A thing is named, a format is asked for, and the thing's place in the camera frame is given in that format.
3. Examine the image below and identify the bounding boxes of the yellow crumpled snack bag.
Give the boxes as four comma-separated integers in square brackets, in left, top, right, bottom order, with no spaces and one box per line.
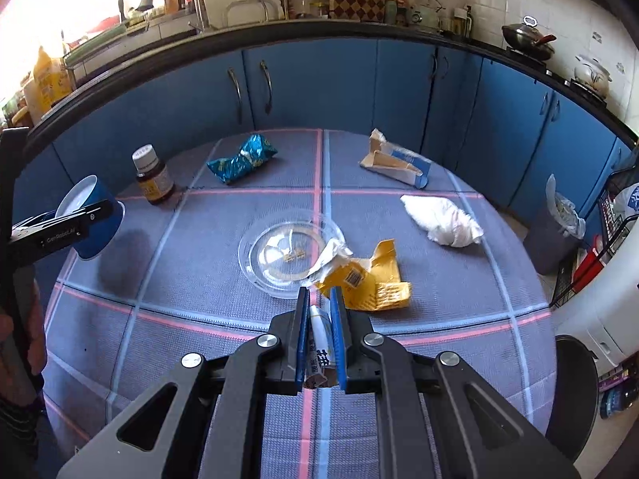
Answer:
[308,239,412,313]

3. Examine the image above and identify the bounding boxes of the white dish basin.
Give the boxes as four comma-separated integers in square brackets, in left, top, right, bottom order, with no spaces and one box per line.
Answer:
[204,0,284,29]

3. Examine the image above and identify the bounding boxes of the white crumpled paper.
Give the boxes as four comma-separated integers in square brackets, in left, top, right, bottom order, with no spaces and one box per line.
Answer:
[400,195,484,247]

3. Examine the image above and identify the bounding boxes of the white ceramic pot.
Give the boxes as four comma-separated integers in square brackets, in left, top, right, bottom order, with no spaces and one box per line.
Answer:
[573,54,612,99]

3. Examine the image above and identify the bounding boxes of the blue paper cup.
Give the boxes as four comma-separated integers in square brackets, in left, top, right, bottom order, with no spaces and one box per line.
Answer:
[55,175,126,259]

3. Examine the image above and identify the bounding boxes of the person's left hand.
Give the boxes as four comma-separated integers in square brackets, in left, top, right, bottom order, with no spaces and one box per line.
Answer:
[1,279,48,407]

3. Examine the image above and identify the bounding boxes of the brown medicine bottle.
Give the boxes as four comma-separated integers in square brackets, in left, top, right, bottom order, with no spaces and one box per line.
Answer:
[131,144,175,206]

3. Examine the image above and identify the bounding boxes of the silver white printed wrapper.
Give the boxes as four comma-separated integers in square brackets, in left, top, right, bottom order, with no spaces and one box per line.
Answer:
[303,305,337,389]

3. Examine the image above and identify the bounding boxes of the clear plastic lid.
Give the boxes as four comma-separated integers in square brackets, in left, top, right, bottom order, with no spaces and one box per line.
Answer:
[237,209,345,299]

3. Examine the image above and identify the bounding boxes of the white appliance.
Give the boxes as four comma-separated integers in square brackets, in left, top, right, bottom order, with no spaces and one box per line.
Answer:
[551,227,639,375]

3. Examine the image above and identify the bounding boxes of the blue foil snack bag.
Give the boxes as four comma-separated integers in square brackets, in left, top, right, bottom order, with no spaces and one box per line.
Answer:
[207,134,277,185]

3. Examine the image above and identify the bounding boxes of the black wok with lid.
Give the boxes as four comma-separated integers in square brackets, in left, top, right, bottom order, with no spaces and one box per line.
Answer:
[502,15,557,62]

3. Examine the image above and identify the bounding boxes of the plaid blue tablecloth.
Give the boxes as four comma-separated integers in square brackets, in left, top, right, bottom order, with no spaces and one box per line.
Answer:
[44,130,556,457]

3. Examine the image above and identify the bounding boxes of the blue kitchen cabinets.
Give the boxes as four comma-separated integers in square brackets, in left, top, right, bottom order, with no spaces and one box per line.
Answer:
[8,37,639,280]

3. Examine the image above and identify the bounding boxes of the black round stool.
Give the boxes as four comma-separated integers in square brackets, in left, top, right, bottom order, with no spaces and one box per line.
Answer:
[546,335,599,462]

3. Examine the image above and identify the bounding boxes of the black wire rack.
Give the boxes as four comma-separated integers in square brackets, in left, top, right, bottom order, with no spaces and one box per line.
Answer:
[550,163,638,309]

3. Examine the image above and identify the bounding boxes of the grey trash bin with bag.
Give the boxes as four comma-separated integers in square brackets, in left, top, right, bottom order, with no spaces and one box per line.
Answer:
[523,174,586,275]

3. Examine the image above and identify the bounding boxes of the green kettle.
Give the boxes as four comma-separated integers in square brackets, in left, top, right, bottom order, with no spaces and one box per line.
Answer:
[408,0,444,30]

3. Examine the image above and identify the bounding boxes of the yellow oil jug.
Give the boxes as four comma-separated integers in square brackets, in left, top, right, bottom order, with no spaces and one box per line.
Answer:
[25,47,73,117]

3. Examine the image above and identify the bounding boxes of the torn blue white carton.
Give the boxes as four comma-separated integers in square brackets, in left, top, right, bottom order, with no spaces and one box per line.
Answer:
[359,129,432,189]

